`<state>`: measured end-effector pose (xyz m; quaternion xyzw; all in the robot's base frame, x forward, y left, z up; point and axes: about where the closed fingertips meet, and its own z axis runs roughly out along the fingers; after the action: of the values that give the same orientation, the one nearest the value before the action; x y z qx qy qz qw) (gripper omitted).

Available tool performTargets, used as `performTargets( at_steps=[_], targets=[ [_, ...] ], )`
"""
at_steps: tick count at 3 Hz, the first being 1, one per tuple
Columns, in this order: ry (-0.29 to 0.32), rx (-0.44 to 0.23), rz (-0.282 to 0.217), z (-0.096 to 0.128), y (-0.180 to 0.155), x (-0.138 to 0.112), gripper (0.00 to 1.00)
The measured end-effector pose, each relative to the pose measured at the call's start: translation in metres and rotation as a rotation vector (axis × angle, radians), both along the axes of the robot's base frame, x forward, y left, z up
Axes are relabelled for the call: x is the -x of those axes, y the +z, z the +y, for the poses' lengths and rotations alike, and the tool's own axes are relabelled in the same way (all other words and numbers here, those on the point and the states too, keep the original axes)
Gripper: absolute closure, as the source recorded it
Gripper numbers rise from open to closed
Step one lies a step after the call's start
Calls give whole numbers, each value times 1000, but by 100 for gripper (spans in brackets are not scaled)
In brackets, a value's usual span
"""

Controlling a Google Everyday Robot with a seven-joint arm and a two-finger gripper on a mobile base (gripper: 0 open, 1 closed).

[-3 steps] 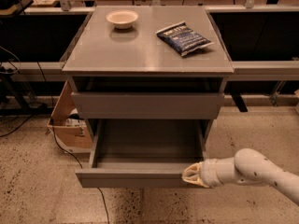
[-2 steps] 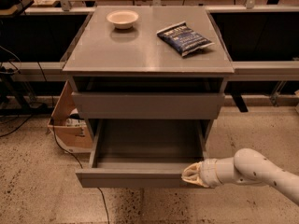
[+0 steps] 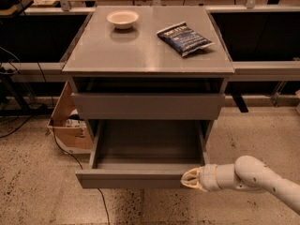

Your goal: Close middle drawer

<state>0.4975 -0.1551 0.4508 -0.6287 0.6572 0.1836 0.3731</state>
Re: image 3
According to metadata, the cardboard box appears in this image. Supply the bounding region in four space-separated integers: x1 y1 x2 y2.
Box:
47 82 93 154

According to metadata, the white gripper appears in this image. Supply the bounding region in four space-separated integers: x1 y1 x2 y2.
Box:
181 164 220 192

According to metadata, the grey drawer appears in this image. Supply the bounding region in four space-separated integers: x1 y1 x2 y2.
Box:
76 120 208 188
71 93 225 120

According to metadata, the grey drawer cabinet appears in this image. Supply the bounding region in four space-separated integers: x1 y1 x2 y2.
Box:
63 7 234 141

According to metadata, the white ceramic bowl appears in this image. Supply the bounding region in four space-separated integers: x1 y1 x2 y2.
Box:
107 10 139 30

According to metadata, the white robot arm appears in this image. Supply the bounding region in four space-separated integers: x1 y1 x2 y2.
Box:
181 156 300 214

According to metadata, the blue chip bag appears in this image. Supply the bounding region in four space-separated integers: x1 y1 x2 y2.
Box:
157 22 214 57

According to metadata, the black floor cable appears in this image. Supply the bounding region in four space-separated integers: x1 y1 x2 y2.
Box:
37 62 111 225

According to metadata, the grey top drawer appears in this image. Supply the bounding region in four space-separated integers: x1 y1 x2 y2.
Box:
71 93 225 120

